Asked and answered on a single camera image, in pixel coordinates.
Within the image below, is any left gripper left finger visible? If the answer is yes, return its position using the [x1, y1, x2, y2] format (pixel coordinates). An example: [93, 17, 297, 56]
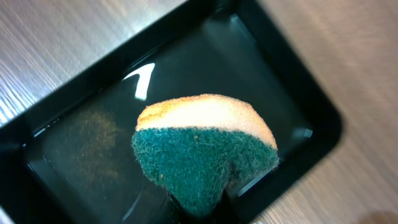
[155, 194, 190, 224]

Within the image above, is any green and orange sponge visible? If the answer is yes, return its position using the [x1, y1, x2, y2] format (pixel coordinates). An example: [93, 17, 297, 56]
[132, 94, 279, 217]

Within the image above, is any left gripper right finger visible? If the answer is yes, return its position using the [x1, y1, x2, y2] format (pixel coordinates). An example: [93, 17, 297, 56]
[214, 190, 244, 224]

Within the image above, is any black rectangular water tray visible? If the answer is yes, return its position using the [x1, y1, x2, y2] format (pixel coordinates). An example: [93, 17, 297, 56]
[1, 1, 342, 223]

